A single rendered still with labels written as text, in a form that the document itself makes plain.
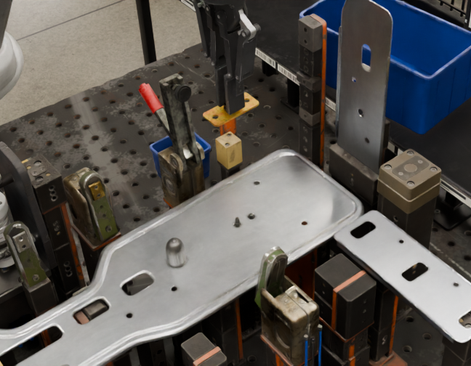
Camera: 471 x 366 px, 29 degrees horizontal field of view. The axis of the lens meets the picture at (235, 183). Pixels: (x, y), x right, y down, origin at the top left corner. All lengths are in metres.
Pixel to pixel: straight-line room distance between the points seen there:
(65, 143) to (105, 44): 1.59
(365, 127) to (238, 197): 0.25
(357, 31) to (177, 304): 0.53
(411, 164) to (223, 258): 0.36
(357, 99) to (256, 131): 0.64
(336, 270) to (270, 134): 0.74
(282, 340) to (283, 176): 0.33
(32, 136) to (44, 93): 1.32
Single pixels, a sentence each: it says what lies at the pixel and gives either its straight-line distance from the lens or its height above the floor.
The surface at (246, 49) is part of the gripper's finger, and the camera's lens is 1.26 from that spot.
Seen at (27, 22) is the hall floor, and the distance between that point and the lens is 4.01.
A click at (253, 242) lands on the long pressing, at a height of 1.00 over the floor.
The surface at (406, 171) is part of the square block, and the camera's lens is 1.56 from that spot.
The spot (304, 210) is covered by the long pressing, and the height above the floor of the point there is 1.00.
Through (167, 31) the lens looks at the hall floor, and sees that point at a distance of 3.81.
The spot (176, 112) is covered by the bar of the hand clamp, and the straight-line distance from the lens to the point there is 1.54.
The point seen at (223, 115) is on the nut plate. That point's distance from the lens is 1.37.
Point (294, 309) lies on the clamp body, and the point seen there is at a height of 1.04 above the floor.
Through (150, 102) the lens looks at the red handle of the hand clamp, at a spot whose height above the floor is 1.13.
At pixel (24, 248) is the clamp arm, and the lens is 1.48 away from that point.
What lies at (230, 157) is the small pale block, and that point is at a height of 1.04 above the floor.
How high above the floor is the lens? 2.12
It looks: 44 degrees down
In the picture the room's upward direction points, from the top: 4 degrees counter-clockwise
